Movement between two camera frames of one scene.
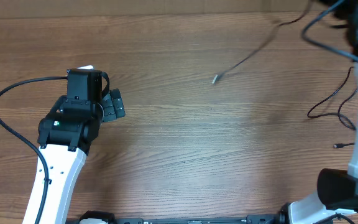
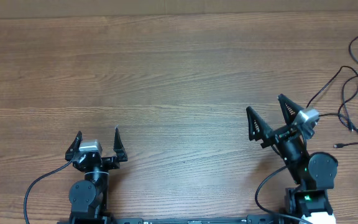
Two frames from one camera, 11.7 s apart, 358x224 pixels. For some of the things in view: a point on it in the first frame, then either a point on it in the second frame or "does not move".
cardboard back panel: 146,8 does not move
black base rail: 100,217 does not move
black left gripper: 112,105 -> 112,162
